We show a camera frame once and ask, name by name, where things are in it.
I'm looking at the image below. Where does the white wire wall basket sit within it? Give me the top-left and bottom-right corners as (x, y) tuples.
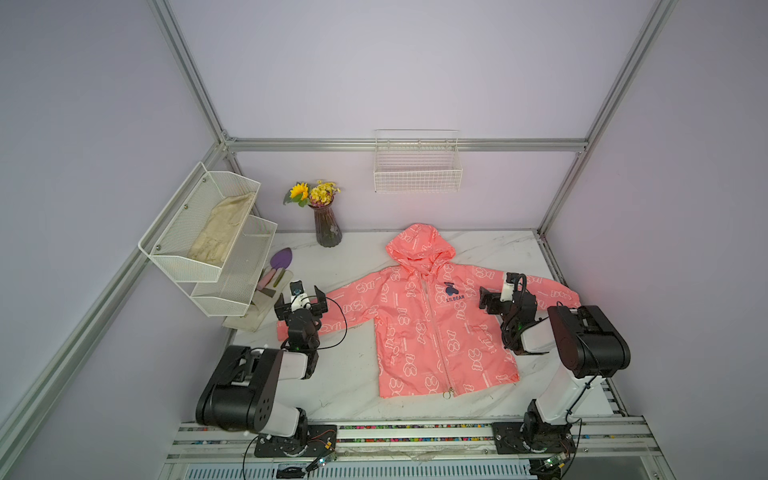
(373, 129), (463, 194)

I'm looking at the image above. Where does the pink printed hooded jacket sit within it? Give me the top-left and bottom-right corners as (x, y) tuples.
(277, 223), (582, 400)

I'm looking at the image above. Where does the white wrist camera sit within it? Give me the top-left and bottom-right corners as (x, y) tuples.
(500, 272), (519, 302)
(289, 280), (311, 311)

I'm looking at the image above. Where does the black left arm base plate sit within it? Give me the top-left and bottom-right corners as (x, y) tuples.
(252, 424), (338, 458)

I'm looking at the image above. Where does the beige cloth in shelf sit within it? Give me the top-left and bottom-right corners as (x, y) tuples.
(188, 192), (256, 267)

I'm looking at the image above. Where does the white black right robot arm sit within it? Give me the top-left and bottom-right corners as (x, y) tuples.
(479, 272), (631, 459)

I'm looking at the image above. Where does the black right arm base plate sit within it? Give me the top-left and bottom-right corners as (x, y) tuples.
(491, 421), (576, 455)

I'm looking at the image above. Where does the yellow flower bouquet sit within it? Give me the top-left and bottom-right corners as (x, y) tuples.
(283, 180), (341, 208)

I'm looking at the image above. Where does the white two-tier wire shelf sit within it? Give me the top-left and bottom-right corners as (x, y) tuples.
(138, 163), (277, 317)

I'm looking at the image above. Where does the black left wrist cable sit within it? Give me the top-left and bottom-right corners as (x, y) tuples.
(320, 296), (349, 352)

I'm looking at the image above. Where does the pink handled garden tool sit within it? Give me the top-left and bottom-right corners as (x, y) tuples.
(257, 268), (276, 290)

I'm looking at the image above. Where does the aluminium front rail frame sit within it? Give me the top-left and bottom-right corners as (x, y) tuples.
(159, 416), (675, 479)

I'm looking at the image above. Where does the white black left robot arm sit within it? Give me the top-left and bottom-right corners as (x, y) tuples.
(195, 281), (328, 441)

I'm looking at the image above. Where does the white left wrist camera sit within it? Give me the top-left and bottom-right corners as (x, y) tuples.
(289, 280), (311, 311)

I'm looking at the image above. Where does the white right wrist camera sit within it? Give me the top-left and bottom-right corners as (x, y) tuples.
(500, 272), (519, 302)

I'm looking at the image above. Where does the dark glass vase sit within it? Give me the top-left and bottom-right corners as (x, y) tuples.
(313, 205), (343, 248)

